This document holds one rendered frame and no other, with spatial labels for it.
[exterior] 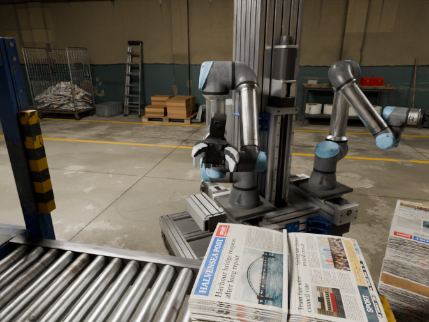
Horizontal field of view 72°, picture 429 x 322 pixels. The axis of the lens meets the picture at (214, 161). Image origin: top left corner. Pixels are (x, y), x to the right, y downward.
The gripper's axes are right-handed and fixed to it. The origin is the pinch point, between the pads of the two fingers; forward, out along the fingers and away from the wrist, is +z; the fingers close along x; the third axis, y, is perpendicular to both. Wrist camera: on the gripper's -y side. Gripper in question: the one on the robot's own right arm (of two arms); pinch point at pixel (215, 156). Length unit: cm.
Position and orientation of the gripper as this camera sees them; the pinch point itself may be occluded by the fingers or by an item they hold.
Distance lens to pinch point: 77.4
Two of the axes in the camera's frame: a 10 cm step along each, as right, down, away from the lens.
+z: -0.2, 3.3, -9.4
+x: -9.9, -1.3, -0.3
